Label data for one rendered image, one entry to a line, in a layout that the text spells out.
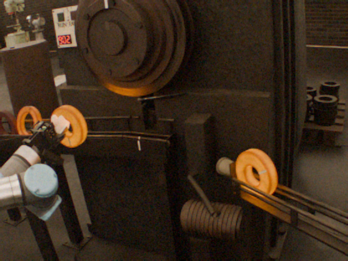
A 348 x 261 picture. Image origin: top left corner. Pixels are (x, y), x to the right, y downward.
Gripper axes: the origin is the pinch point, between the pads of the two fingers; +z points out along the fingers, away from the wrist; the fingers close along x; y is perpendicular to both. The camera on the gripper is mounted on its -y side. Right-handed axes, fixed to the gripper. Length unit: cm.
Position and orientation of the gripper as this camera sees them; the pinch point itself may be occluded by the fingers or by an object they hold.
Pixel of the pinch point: (67, 121)
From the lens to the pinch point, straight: 130.5
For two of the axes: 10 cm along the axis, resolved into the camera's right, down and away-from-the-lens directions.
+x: -8.9, -0.9, 4.4
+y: -2.1, -7.7, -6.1
